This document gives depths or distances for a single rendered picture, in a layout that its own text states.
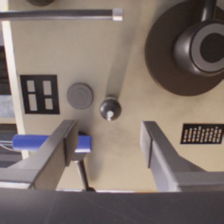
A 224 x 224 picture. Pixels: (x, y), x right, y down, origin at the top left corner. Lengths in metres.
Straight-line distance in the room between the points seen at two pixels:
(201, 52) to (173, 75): 0.06
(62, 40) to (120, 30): 0.09
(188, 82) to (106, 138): 0.17
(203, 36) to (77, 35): 0.18
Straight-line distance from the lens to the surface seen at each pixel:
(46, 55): 0.30
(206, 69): 0.24
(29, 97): 0.32
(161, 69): 0.27
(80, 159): 0.29
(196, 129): 0.34
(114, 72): 0.28
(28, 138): 0.28
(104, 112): 0.22
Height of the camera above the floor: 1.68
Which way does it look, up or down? level
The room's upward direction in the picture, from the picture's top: 89 degrees counter-clockwise
